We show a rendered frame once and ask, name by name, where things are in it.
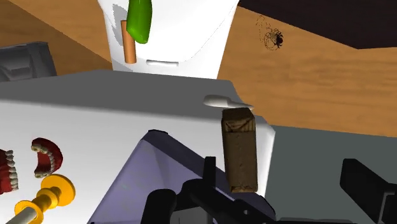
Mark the brown rectangular box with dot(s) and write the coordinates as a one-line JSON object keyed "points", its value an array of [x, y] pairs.
{"points": [[240, 155]]}

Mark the red denture with white teeth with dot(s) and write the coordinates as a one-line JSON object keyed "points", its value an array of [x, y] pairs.
{"points": [[48, 156], [7, 172]]}

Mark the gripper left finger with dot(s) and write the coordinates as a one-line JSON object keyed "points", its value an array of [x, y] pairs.
{"points": [[214, 201]]}

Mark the yellow candlestick with grey rod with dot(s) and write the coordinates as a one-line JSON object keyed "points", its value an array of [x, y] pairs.
{"points": [[46, 197]]}

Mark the small black tangled object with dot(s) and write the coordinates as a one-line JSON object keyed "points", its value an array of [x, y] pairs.
{"points": [[275, 37]]}

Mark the green bottle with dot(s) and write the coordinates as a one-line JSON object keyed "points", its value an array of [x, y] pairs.
{"points": [[139, 20]]}

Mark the dark grey bin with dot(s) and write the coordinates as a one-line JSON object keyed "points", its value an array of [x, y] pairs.
{"points": [[24, 60]]}

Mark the orange cylinder stick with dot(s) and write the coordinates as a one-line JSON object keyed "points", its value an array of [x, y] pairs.
{"points": [[129, 49]]}

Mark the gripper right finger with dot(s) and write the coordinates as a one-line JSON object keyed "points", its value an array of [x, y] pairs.
{"points": [[369, 189]]}

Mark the pale purple flat box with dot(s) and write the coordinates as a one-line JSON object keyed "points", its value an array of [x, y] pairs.
{"points": [[145, 183]]}

